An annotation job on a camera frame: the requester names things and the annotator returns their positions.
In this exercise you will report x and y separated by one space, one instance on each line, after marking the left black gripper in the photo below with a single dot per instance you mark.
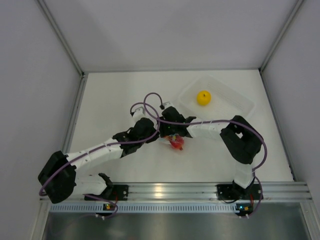
153 139

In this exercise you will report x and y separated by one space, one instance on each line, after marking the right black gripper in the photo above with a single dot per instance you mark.
164 131

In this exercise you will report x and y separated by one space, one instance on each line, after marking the clear zip top bag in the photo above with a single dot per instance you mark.
165 140

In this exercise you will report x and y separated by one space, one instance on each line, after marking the red fake apple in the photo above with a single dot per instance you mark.
177 142

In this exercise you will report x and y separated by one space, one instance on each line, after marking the yellow fake apple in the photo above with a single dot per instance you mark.
203 98

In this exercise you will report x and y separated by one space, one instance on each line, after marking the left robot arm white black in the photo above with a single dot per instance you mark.
64 176

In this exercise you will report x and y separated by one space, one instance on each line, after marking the white plastic basket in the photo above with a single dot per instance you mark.
225 102

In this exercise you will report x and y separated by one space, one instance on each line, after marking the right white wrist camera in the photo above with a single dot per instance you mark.
166 105

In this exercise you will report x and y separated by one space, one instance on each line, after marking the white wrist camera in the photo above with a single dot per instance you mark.
166 105
138 113

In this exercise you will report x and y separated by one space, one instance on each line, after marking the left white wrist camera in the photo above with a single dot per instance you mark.
138 113

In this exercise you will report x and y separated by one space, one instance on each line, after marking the white slotted cable duct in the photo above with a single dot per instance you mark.
127 207

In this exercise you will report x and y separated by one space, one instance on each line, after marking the left aluminium frame post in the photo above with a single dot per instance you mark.
59 34

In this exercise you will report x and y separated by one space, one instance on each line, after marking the aluminium frame post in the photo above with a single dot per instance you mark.
298 4
59 34

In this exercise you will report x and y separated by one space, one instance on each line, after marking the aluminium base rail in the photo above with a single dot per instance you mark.
215 191

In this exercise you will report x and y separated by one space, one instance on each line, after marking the right aluminium frame post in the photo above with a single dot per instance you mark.
298 4

